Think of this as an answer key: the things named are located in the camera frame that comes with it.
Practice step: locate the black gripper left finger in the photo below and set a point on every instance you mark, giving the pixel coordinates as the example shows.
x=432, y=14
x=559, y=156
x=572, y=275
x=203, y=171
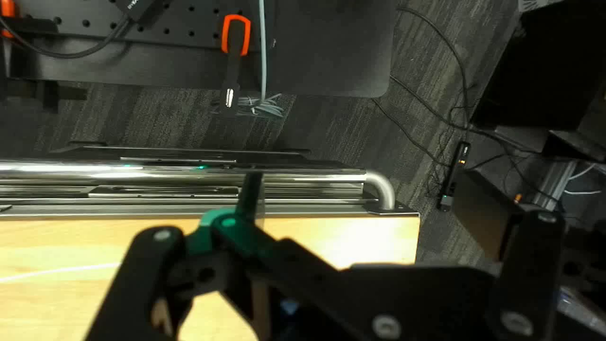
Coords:
x=152, y=285

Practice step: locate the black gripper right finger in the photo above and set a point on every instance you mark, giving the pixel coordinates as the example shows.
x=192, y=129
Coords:
x=531, y=277

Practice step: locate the small black box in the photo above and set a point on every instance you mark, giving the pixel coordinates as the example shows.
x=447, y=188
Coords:
x=485, y=215

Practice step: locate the black adapter with light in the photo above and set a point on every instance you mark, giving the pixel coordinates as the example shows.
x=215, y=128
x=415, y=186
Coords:
x=463, y=154

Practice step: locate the black perforated breadboard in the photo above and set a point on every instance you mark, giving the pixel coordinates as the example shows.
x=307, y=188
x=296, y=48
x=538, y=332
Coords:
x=177, y=25

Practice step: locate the dark grey flat panel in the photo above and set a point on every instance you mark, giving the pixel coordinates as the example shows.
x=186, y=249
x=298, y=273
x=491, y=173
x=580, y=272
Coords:
x=334, y=44

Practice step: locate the small orange part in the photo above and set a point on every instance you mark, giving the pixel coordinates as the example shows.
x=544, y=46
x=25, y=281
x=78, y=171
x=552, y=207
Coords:
x=6, y=12

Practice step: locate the metal cart frame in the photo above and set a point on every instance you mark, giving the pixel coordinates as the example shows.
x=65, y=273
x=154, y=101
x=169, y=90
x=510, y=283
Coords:
x=126, y=203

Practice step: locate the aluminium frame bar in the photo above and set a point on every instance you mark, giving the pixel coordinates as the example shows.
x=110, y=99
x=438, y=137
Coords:
x=569, y=183

